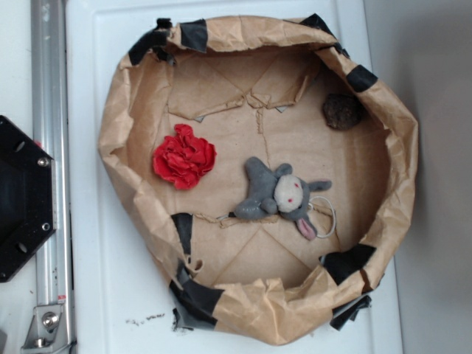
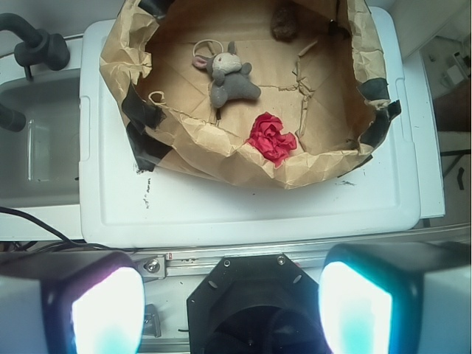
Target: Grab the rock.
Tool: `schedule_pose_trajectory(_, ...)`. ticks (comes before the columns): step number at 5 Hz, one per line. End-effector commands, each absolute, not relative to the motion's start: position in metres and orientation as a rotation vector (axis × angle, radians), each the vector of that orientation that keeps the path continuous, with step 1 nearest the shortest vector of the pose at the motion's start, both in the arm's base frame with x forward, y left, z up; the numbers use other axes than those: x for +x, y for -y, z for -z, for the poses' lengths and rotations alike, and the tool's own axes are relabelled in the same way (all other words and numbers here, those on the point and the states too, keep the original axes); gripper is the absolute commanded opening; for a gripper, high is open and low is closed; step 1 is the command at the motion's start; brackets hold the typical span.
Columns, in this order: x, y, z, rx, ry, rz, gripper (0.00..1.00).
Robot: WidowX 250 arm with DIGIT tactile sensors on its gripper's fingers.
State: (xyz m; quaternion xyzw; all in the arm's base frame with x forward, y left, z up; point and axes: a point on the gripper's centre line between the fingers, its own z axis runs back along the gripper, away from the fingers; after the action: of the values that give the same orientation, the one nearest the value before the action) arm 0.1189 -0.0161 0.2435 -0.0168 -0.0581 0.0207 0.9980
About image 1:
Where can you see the dark brown rock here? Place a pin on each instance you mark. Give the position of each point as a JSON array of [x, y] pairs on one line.
[[342, 112]]

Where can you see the brown paper bag tray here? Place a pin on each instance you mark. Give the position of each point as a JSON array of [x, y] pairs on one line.
[[255, 86]]

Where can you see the grey plush bunny toy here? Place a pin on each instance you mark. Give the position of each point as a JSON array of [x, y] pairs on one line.
[[279, 191]]

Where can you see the red crumpled paper ball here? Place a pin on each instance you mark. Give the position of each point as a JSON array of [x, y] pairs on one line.
[[183, 159]]

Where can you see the white elastic loop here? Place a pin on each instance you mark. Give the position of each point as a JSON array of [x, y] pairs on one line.
[[332, 216]]

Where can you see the white plastic board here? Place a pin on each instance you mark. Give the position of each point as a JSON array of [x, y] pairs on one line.
[[122, 303]]

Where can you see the aluminium extrusion rail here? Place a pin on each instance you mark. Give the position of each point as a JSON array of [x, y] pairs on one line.
[[54, 269]]

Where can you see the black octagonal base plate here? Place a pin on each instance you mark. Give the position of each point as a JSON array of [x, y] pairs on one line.
[[27, 212]]

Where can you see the metal corner bracket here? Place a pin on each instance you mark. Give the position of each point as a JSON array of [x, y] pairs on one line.
[[47, 332]]

